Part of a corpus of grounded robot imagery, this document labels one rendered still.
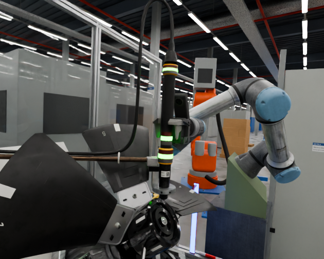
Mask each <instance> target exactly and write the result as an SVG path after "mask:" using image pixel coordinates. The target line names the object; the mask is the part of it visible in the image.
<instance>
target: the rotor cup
mask: <svg viewBox="0 0 324 259"><path fill-rule="evenodd" d="M144 215H145V219H143V220H142V221H140V222H138V223H136V220H138V219H140V218H141V217H143V216H144ZM161 217H165V218H166V220H167V225H163V223H162V222H161ZM180 236H181V229H180V225H179V221H178V218H177V216H176V214H175V212H174V210H173V209H172V208H171V206H170V205H169V204H168V203H167V202H165V201H164V200H162V199H160V198H153V199H151V200H149V201H148V202H147V203H145V204H143V205H142V206H140V207H139V208H137V209H136V210H135V214H134V216H133V218H132V220H131V223H130V225H129V227H128V229H127V231H126V233H125V235H124V237H123V239H122V241H121V243H120V244H119V245H116V246H115V245H110V247H111V251H112V253H113V256H114V257H115V259H140V258H141V251H142V246H143V245H144V247H145V248H146V254H145V259H152V258H153V257H155V256H157V255H159V254H161V253H163V252H165V251H167V250H169V249H171V248H173V247H174V246H175V245H176V244H177V243H178V242H179V239H180ZM159 245H161V246H162V247H161V248H159V249H157V250H155V251H151V250H152V249H153V248H155V247H157V246H159Z"/></svg>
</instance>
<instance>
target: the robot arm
mask: <svg viewBox="0 0 324 259"><path fill-rule="evenodd" d="M243 103H248V104H249V105H250V106H251V107H252V109H253V111H254V115H255V119H256V121H257V122H259V123H260V124H261V126H262V130H263V135H264V140H262V141H261V142H260V143H258V144H257V145H256V146H254V147H253V148H252V149H251V150H249V151H248V152H246V153H244V154H241V155H238V156H237V157H235V161H236V163H237V164H238V166H239V167H240V168H241V169H242V171H243V172H244V173H245V174H246V175H247V176H248V177H250V178H251V179H254V178H255V177H256V176H257V175H258V173H259V172H260V170H261V169H262V168H263V167H265V166H266V168H267V169H268V170H269V172H270V173H271V174H272V175H273V177H274V179H275V180H276V181H277V182H278V183H289V182H292V181H294V180H295V179H296V178H298V177H299V175H300V174H301V170H300V169H299V167H298V166H297V165H296V164H295V160H294V156H293V154H292V153H291V152H290V151H289V147H288V143H287V138H286V132H285V126H284V120H283V119H284V118H285V117H286V116H287V114H288V111H289V110H290V109H291V99H290V97H289V96H288V94H287V93H286V92H285V91H283V90H282V89H281V88H278V87H277V86H275V85H274V84H272V83H270V82H269V81H268V80H266V79H264V78H258V77H256V78H249V79H246V80H243V81H240V82H238V83H236V84H234V85H232V86H230V87H229V90H227V91H225V92H223V93H221V94H219V95H217V96H215V97H213V98H211V99H209V100H207V101H205V102H203V103H201V104H199V105H197V106H195V107H193V108H192V109H190V110H189V105H188V95H187V93H175V96H174V113H175V115H173V119H169V121H168V124H171V125H173V135H172V148H173V156H175V155H177V154H178V153H179V152H181V151H182V150H183V149H184V148H185V147H186V146H187V145H188V144H189V143H191V142H192V141H193V140H194V139H195V138H196V137H198V136H201V135H202V134H203V133H204V132H205V130H206V125H205V122H204V120H206V119H208V118H210V117H212V116H214V115H216V114H218V113H220V112H222V111H224V110H226V109H228V108H230V107H232V106H234V105H241V104H243ZM160 121H161V118H155V119H154V120H153V121H152V123H154V125H155V134H156V137H157V138H159V137H160Z"/></svg>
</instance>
